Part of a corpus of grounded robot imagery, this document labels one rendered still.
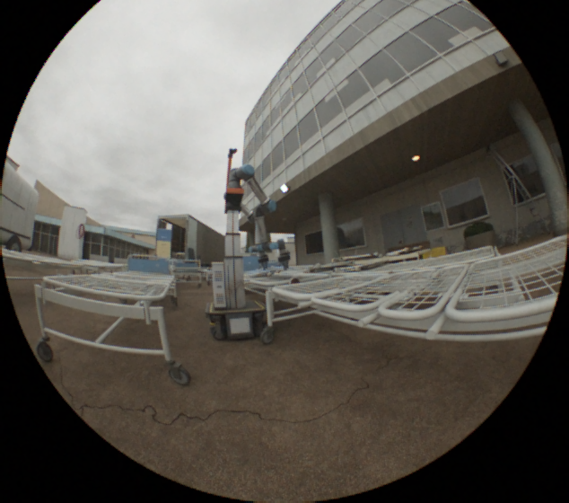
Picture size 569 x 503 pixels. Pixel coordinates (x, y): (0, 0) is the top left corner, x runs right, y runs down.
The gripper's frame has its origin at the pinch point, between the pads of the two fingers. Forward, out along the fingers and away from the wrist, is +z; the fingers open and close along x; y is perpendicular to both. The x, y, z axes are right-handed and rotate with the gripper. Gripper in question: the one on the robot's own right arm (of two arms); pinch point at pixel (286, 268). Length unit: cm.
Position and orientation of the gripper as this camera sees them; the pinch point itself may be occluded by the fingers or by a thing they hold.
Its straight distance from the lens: 187.2
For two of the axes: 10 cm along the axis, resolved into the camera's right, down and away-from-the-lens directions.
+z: 2.1, 9.7, -1.2
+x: -7.6, 0.8, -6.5
